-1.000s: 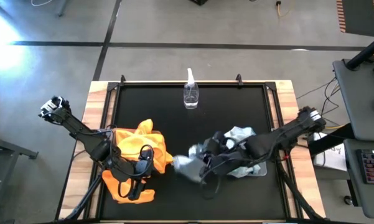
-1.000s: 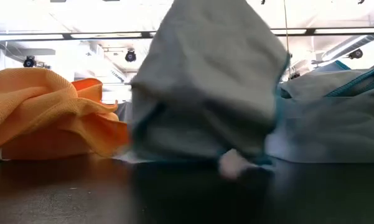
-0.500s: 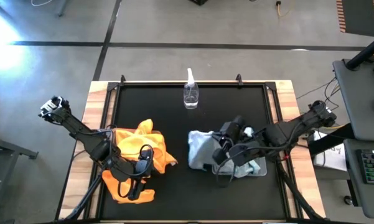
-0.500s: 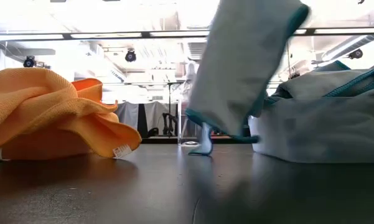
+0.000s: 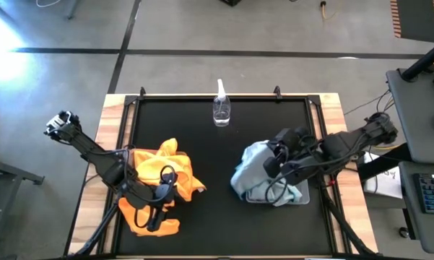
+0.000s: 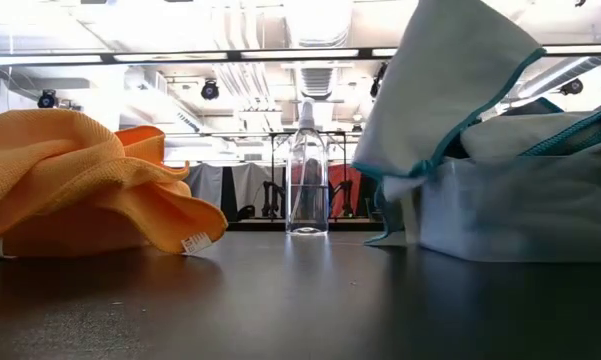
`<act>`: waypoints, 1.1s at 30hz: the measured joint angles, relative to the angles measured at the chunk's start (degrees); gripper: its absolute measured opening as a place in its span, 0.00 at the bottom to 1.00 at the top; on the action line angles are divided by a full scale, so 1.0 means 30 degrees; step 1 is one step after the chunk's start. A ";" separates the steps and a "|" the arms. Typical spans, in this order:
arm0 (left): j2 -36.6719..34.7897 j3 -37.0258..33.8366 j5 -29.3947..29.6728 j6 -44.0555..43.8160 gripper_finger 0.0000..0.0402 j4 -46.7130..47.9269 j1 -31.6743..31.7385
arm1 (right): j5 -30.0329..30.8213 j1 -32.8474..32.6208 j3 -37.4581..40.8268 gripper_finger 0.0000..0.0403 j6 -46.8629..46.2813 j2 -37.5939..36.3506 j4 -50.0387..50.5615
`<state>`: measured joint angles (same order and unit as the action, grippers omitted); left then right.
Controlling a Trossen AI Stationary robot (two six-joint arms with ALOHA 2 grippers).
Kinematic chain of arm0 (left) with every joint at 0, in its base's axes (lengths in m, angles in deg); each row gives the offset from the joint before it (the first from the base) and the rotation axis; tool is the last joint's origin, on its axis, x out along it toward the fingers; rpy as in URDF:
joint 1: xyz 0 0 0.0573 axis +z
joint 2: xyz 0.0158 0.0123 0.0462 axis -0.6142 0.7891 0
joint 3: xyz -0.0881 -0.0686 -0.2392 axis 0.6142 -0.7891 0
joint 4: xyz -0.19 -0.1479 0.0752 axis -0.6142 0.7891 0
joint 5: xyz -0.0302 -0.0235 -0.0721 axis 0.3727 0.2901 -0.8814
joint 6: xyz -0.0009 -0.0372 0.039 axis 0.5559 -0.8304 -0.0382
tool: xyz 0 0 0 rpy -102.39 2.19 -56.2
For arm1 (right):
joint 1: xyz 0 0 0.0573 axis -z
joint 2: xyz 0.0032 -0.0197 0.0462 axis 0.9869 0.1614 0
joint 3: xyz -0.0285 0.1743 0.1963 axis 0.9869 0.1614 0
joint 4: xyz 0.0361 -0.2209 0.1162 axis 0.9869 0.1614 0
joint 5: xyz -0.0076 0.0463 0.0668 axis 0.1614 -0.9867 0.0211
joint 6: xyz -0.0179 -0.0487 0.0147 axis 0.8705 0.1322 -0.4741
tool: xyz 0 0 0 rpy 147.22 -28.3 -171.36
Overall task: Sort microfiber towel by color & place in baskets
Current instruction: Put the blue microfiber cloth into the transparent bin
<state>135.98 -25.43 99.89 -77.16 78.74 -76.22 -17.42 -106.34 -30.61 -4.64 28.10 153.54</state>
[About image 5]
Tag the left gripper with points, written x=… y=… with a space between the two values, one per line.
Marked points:
x=142 y=195

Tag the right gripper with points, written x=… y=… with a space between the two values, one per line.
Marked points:
x=298 y=169

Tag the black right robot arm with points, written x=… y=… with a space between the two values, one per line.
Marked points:
x=346 y=144

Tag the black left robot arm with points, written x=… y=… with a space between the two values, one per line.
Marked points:
x=94 y=155

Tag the clear plastic tray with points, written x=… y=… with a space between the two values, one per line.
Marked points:
x=305 y=197

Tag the clear spray bottle white nozzle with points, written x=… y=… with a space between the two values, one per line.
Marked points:
x=222 y=112

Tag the white paper sheet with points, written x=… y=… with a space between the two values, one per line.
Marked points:
x=382 y=184

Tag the grey workstation desk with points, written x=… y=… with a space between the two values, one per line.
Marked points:
x=419 y=104

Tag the desk caster wheel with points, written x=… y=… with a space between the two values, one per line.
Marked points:
x=404 y=232

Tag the black backlit keyboard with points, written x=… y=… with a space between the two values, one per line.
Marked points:
x=433 y=193

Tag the grey side table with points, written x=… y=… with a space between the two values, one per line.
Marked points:
x=0 y=216

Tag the black round pole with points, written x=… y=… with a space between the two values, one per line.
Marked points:
x=422 y=61

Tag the black orange-striped floor mat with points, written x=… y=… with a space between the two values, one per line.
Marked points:
x=419 y=18

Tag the grey metal leg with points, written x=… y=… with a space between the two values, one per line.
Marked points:
x=72 y=9

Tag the black frame clamp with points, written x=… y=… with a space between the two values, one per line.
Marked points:
x=276 y=91
x=141 y=91

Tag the black aluminium table frame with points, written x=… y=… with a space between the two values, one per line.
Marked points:
x=130 y=100

